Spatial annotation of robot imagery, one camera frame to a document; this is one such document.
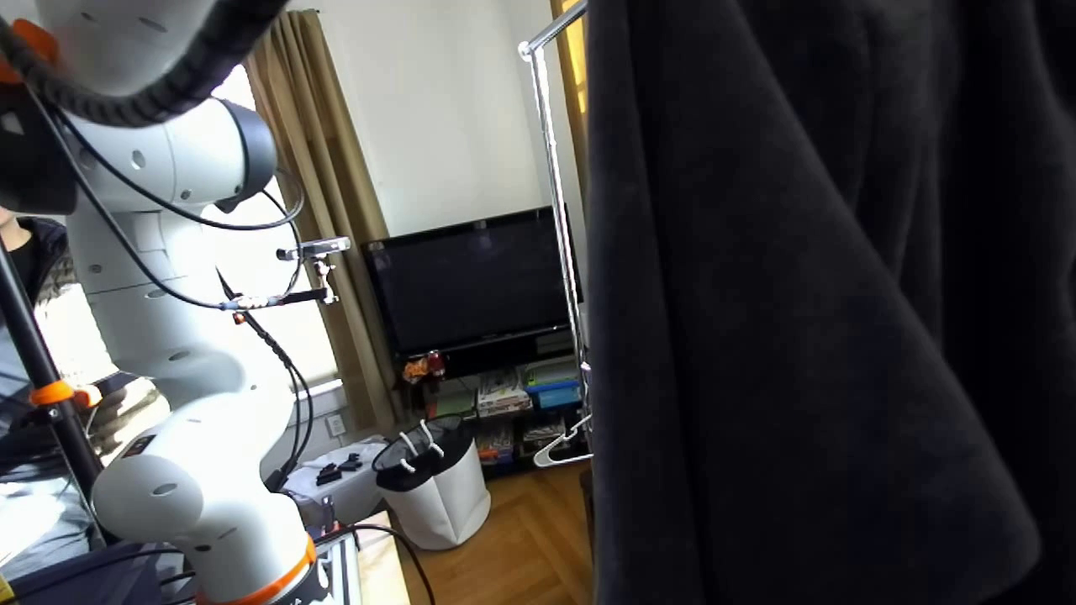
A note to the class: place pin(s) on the white console box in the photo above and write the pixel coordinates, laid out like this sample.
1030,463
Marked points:
339,474

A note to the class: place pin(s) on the black tripod with orange clamp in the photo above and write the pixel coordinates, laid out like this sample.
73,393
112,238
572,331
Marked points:
34,346

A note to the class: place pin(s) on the black camera boom stand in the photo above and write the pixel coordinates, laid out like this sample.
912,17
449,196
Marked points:
322,253

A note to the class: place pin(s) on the dark television stand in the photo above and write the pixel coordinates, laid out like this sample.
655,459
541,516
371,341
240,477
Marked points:
506,370

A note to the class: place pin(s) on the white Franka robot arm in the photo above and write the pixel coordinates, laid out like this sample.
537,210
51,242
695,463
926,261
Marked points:
171,336

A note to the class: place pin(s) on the white plastic clothes hanger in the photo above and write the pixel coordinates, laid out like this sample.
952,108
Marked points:
560,455

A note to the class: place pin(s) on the white bin with black rim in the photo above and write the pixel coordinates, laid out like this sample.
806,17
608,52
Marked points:
437,506

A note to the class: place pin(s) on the metal vertical pole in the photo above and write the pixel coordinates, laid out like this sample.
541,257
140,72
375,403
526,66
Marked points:
555,224

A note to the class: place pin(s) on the black cloth garment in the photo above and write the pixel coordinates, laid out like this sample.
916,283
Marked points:
786,315

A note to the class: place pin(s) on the small red figurine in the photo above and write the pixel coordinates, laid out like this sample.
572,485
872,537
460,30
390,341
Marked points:
423,369

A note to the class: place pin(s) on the black flat screen television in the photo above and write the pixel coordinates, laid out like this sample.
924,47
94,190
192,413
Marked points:
471,280

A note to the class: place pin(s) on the tan window curtain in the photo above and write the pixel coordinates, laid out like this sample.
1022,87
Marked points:
572,69

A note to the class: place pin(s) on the brown pleated curtain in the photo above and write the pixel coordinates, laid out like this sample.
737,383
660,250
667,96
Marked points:
324,156

